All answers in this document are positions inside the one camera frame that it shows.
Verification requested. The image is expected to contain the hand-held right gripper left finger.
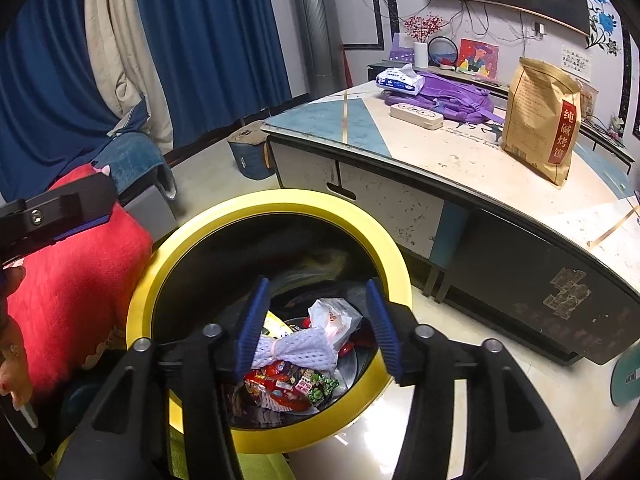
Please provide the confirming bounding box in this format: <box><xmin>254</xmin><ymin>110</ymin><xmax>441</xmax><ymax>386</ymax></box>
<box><xmin>52</xmin><ymin>276</ymin><xmax>273</xmax><ymax>480</ymax></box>

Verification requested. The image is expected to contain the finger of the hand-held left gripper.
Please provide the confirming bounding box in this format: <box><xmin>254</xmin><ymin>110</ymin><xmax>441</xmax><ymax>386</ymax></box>
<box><xmin>0</xmin><ymin>174</ymin><xmax>118</xmax><ymax>266</ymax></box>

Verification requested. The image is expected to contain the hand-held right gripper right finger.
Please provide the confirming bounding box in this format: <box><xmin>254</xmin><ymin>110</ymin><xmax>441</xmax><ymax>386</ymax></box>
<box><xmin>365</xmin><ymin>277</ymin><xmax>583</xmax><ymax>480</ymax></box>

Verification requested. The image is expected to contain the yellow and white packet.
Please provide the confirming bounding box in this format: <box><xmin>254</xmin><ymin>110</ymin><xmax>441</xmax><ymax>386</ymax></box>
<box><xmin>262</xmin><ymin>310</ymin><xmax>293</xmax><ymax>341</ymax></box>

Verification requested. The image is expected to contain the white plastic bag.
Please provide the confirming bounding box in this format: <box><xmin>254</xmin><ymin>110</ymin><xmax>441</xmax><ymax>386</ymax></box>
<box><xmin>307</xmin><ymin>297</ymin><xmax>363</xmax><ymax>348</ymax></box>

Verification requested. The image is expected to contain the red plastic bag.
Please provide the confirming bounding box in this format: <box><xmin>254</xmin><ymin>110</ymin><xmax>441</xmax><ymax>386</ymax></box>
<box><xmin>244</xmin><ymin>364</ymin><xmax>306</xmax><ymax>411</ymax></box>

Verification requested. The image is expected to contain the dark snack wrapper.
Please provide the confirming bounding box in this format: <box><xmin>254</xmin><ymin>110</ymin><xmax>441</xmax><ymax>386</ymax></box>
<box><xmin>295</xmin><ymin>367</ymin><xmax>341</xmax><ymax>406</ymax></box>

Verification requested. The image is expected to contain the yellow and black trash bin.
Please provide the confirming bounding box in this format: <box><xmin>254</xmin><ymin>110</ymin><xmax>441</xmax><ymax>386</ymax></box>
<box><xmin>125</xmin><ymin>189</ymin><xmax>413</xmax><ymax>453</ymax></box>

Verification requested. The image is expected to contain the person's left hand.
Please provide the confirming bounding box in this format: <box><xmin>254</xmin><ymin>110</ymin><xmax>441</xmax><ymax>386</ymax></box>
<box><xmin>0</xmin><ymin>265</ymin><xmax>33</xmax><ymax>411</ymax></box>

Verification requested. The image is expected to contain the red floral blanket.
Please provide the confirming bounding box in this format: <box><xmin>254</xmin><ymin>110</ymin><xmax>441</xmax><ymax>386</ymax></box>
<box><xmin>5</xmin><ymin>165</ymin><xmax>153</xmax><ymax>401</ymax></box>

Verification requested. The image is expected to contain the blue curtain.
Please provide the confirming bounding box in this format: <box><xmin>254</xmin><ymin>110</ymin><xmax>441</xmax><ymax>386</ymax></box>
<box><xmin>132</xmin><ymin>0</ymin><xmax>293</xmax><ymax>148</ymax></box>
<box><xmin>0</xmin><ymin>0</ymin><xmax>151</xmax><ymax>201</ymax></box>

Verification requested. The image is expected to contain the blue storage stool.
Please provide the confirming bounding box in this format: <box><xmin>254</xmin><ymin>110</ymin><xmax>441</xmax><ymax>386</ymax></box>
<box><xmin>227</xmin><ymin>120</ymin><xmax>276</xmax><ymax>181</ymax></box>

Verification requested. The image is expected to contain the white and blue coffee table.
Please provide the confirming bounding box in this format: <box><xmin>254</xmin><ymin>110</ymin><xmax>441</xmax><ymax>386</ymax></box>
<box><xmin>261</xmin><ymin>80</ymin><xmax>640</xmax><ymax>366</ymax></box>

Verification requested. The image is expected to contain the beige curtain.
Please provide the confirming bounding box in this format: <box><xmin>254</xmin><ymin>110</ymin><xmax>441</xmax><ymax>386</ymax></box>
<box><xmin>82</xmin><ymin>0</ymin><xmax>173</xmax><ymax>153</ymax></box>

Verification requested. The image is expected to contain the cream power strip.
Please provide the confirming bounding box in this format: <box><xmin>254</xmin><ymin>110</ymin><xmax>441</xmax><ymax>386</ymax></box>
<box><xmin>390</xmin><ymin>102</ymin><xmax>445</xmax><ymax>131</ymax></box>

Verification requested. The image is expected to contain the purple backpack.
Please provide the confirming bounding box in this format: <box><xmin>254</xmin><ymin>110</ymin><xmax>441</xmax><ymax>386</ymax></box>
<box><xmin>384</xmin><ymin>71</ymin><xmax>506</xmax><ymax>126</ymax></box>

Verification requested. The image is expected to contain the teal round stool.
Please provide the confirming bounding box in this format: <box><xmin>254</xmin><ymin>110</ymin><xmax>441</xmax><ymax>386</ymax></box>
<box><xmin>610</xmin><ymin>347</ymin><xmax>640</xmax><ymax>408</ymax></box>

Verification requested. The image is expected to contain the white tissue pack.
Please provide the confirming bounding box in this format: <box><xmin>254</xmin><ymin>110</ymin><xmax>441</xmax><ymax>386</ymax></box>
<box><xmin>376</xmin><ymin>64</ymin><xmax>426</xmax><ymax>97</ymax></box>

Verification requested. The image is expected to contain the brown paper bag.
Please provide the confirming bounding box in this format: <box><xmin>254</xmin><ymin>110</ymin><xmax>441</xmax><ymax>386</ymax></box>
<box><xmin>500</xmin><ymin>57</ymin><xmax>583</xmax><ymax>188</ymax></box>

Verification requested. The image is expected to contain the white vase with red flowers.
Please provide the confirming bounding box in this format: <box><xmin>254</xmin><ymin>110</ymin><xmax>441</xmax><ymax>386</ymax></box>
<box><xmin>402</xmin><ymin>12</ymin><xmax>446</xmax><ymax>69</ymax></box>

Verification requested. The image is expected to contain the purple box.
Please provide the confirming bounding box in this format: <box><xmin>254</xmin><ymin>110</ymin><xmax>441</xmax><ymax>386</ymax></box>
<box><xmin>389</xmin><ymin>32</ymin><xmax>416</xmax><ymax>61</ymax></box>

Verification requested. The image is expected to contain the colourful painting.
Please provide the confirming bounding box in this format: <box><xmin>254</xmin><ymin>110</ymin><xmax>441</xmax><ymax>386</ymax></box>
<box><xmin>457</xmin><ymin>38</ymin><xmax>500</xmax><ymax>81</ymax></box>

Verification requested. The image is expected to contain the grey tower air conditioner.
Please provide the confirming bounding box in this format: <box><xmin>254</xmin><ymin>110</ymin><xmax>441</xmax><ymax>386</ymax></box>
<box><xmin>295</xmin><ymin>0</ymin><xmax>351</xmax><ymax>93</ymax></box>

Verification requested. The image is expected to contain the round black frame ornament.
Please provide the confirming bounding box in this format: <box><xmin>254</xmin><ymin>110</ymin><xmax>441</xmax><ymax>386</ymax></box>
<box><xmin>429</xmin><ymin>36</ymin><xmax>460</xmax><ymax>72</ymax></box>

